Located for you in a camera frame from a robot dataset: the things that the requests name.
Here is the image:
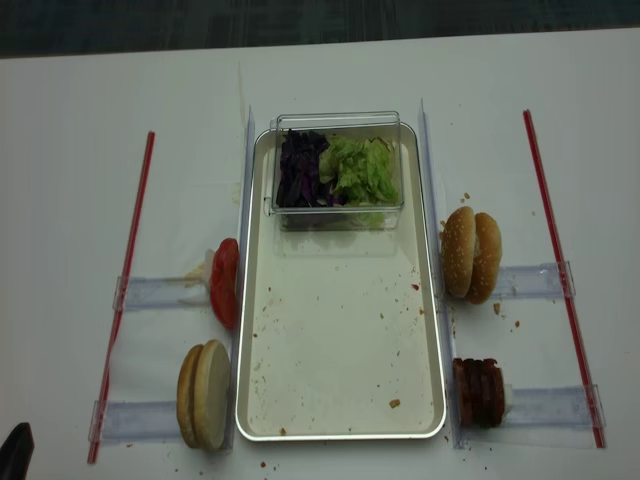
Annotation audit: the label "cream metal tray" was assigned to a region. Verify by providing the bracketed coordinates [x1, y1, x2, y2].
[235, 125, 446, 442]

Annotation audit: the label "right red rail strip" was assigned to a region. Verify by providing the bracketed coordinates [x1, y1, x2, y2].
[522, 109, 607, 449]

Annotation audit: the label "clear pusher track patties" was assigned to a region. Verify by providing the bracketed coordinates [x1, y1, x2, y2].
[502, 384, 606, 428]

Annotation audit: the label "left red rail strip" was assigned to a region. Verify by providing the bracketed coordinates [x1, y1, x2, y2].
[87, 131, 156, 465]

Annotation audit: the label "bun half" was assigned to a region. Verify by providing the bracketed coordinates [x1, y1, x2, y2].
[176, 344, 203, 448]
[193, 340, 231, 451]

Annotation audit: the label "clear pusher track sesame buns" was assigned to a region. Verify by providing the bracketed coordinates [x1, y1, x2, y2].
[490, 261, 576, 300]

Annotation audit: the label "red rail strip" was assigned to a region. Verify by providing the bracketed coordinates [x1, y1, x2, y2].
[87, 131, 156, 465]
[522, 109, 607, 449]

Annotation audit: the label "left clear vertical rail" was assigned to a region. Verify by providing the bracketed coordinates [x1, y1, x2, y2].
[223, 106, 255, 453]

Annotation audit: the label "stack of meat patties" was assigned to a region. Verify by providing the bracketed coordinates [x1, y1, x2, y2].
[453, 358, 506, 428]

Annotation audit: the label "clear pusher track tomato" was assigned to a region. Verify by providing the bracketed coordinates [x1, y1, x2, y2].
[113, 276, 210, 312]

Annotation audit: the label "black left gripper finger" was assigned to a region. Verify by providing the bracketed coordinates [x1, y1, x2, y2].
[0, 422, 34, 480]

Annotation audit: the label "clear plastic salad container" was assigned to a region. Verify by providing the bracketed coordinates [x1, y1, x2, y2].
[265, 111, 404, 231]

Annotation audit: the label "red tomato slices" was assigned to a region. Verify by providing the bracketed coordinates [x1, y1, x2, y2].
[209, 238, 239, 331]

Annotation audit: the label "sesame bun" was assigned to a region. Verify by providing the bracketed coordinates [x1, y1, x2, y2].
[465, 212, 502, 304]
[441, 206, 476, 297]

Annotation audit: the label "sesame bun top right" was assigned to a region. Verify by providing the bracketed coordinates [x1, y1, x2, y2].
[465, 212, 502, 304]

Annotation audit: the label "shredded purple cabbage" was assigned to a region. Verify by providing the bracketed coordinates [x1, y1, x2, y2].
[276, 129, 330, 208]

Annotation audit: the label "sesame bun top left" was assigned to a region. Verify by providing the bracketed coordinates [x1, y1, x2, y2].
[441, 206, 476, 297]

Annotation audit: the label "clear pusher track bun bottoms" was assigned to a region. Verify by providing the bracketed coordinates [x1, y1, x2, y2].
[88, 401, 183, 443]

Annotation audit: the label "shredded green lettuce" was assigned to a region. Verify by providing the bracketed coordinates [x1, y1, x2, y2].
[319, 136, 399, 205]

